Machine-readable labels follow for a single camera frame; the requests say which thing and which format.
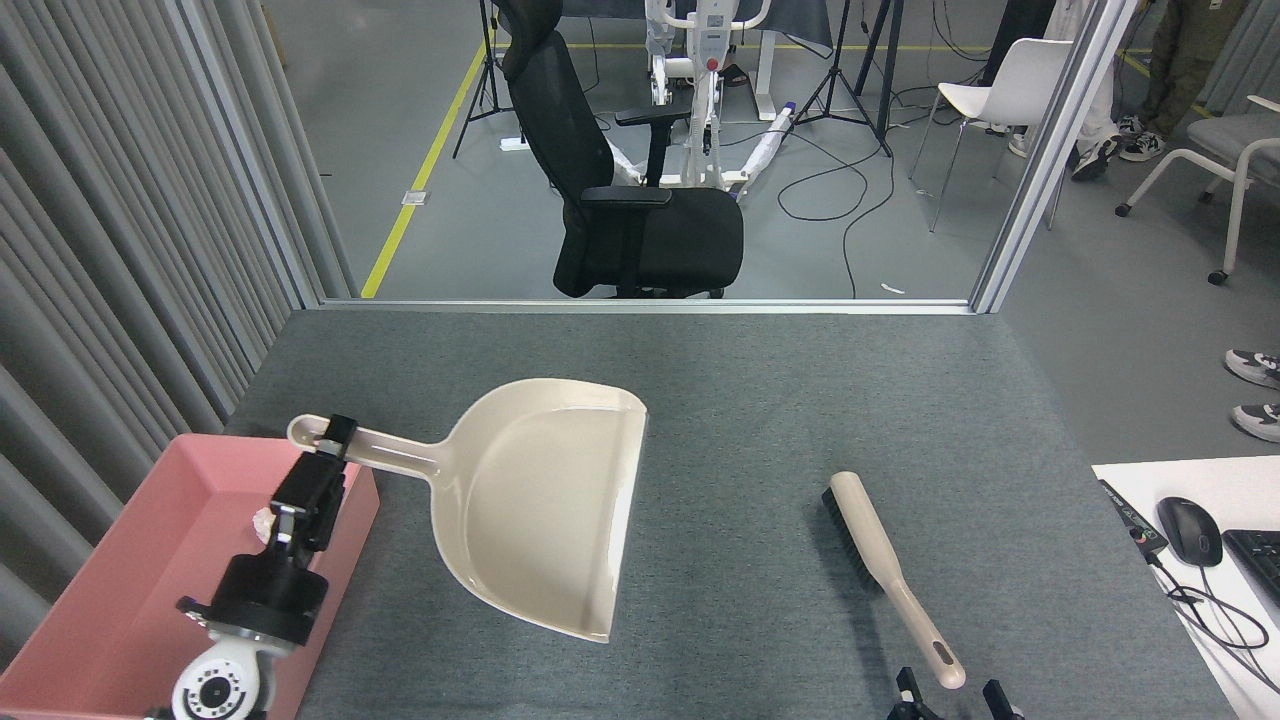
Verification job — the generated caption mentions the white side table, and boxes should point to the white side table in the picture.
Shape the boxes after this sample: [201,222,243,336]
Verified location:
[1092,456,1280,720]

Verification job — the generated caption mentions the black mouse cable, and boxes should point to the black mouse cable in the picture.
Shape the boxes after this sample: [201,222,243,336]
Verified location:
[1145,550,1280,691]

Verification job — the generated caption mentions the black computer mouse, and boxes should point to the black computer mouse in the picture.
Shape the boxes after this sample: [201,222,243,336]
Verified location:
[1157,497,1224,567]

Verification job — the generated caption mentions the person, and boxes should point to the person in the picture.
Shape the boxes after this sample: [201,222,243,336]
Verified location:
[1008,0,1123,182]
[1118,0,1251,163]
[1224,349,1280,444]

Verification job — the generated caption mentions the grey chair white frame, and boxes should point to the grey chair white frame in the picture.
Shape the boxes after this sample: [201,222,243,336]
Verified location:
[1115,95,1280,286]

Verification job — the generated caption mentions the black tripod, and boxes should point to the black tripod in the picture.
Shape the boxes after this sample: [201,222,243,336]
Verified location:
[795,0,906,159]
[452,0,517,159]

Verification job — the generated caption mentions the pink plastic bin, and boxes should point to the pink plastic bin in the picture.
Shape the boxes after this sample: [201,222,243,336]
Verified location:
[0,433,381,720]

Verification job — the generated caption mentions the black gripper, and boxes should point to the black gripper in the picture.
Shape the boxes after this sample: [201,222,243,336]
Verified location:
[178,415,359,650]

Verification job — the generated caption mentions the silver frame post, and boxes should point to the silver frame post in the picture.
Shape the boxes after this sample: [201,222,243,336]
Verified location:
[970,0,1141,315]

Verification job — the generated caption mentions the black office chair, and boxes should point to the black office chair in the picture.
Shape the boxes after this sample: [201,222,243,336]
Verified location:
[497,0,745,300]

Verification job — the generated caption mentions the black floor cable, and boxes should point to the black floor cable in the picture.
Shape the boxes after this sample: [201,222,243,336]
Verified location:
[777,128,897,299]

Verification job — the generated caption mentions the black keyboard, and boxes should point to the black keyboard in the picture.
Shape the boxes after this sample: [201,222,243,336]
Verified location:
[1222,529,1280,606]

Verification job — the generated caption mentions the white plastic chair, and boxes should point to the white plastic chair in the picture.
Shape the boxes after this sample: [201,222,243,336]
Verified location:
[908,38,1073,233]

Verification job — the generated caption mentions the beige hand brush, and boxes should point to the beige hand brush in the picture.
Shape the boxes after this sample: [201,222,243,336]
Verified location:
[822,471,968,691]

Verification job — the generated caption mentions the dark desk white leg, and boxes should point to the dark desk white leg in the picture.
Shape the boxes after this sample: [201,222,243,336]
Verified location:
[558,0,836,123]

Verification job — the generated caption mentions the beige plastic dustpan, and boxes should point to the beige plastic dustpan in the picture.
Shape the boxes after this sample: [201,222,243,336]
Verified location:
[287,378,649,644]

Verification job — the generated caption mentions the silver frame rail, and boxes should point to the silver frame rail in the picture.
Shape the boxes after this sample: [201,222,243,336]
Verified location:
[320,297,977,316]

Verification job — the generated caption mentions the white wheeled stand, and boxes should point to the white wheeled stand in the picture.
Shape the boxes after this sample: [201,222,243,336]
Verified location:
[605,0,801,198]

